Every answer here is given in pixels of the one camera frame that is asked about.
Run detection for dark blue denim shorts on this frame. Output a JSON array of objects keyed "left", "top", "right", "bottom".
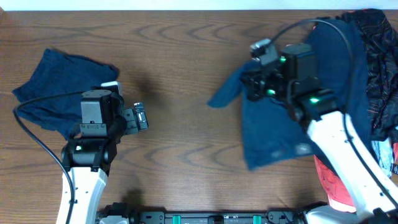
[{"left": 208, "top": 19, "right": 371, "bottom": 170}]

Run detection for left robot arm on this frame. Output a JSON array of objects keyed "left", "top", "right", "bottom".
[{"left": 57, "top": 89, "right": 149, "bottom": 223}]

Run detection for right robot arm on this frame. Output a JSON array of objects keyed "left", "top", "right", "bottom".
[{"left": 241, "top": 39, "right": 397, "bottom": 223}]

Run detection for folded dark blue shorts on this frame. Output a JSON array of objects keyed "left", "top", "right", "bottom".
[{"left": 12, "top": 49, "right": 119, "bottom": 140}]

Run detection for black patterned orange-line garment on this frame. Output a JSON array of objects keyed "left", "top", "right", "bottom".
[{"left": 339, "top": 9, "right": 397, "bottom": 144}]

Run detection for coral red garment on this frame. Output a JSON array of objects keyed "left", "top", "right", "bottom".
[{"left": 314, "top": 139, "right": 397, "bottom": 213}]

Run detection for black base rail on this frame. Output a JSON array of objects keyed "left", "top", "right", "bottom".
[{"left": 95, "top": 203, "right": 307, "bottom": 224}]

